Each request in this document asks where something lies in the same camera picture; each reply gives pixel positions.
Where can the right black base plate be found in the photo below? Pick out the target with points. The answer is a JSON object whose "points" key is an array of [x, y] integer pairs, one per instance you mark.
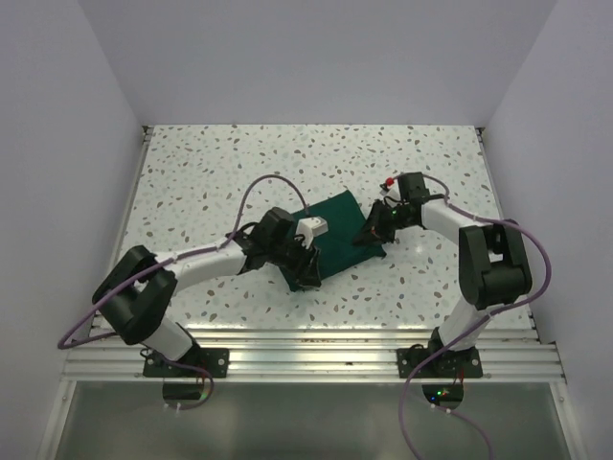
{"points": [[450, 365]]}

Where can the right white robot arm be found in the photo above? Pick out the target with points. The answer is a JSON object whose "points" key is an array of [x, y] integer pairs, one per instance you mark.
{"points": [[493, 270]]}

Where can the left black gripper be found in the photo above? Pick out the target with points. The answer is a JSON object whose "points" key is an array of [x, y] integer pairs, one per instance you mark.
{"points": [[308, 274]]}

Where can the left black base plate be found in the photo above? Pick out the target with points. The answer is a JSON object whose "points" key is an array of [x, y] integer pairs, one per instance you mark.
{"points": [[198, 362]]}

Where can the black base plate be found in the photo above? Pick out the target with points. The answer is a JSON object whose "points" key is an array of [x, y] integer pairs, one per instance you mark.
{"points": [[198, 362], [450, 365]]}

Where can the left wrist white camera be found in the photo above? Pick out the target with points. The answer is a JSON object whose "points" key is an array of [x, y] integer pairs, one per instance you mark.
{"points": [[312, 227]]}

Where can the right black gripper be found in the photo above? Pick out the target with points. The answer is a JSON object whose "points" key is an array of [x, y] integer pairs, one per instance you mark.
{"points": [[375, 234]]}

